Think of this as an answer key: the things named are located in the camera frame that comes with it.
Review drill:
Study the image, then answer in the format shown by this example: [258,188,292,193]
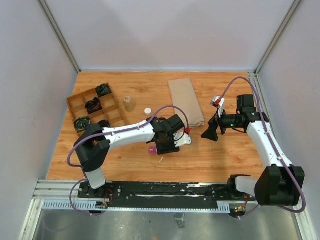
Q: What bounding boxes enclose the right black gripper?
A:
[201,106,242,141]

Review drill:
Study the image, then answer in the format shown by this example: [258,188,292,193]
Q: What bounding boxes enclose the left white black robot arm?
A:
[73,114,192,198]

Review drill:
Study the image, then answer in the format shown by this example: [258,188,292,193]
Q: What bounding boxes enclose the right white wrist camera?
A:
[210,95,225,118]

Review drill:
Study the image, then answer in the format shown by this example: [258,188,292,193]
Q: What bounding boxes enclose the white bottle cap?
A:
[144,107,152,116]

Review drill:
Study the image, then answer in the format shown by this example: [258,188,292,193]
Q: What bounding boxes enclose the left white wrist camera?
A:
[173,129,192,148]

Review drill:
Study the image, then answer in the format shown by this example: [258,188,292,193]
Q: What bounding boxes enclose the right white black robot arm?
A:
[201,94,305,207]

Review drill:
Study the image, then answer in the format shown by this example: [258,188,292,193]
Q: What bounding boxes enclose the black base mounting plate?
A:
[77,181,256,207]

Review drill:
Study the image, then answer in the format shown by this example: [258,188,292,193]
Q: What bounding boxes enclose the grey slotted cable duct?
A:
[42,199,231,214]

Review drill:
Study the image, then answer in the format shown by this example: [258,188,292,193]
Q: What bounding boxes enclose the pink weekly pill organizer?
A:
[148,146,157,155]

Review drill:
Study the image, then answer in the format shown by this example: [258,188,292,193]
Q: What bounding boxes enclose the wooden compartment tray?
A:
[66,83,129,137]

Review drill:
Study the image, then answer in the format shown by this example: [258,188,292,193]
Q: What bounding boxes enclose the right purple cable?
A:
[219,76,307,221]

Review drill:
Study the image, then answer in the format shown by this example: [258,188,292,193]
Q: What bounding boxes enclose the right aluminium frame post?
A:
[255,0,306,73]

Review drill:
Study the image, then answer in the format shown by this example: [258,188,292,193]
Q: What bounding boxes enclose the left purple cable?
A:
[66,105,191,217]

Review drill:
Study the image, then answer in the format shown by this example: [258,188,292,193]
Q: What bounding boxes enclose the clear bottle yellow capsules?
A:
[123,96,136,112]

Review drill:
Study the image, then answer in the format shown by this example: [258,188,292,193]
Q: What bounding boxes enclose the black coiled cable middle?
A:
[84,97,103,113]

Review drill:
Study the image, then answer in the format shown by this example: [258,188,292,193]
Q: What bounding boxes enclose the left aluminium frame post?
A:
[37,0,82,74]

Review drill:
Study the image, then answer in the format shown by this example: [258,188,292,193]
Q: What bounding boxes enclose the purple cable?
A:
[66,105,191,217]
[219,76,307,221]

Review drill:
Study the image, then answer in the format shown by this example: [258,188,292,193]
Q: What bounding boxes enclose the black coiled cable top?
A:
[96,84,112,98]

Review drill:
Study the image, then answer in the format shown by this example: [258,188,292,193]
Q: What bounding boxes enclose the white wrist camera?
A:
[210,95,225,118]
[173,129,192,148]

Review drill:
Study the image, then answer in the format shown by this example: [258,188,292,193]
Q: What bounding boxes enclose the black green coiled cable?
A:
[73,116,92,133]

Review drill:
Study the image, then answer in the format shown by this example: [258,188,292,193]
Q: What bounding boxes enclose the aluminium frame post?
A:
[255,0,306,73]
[37,0,82,74]

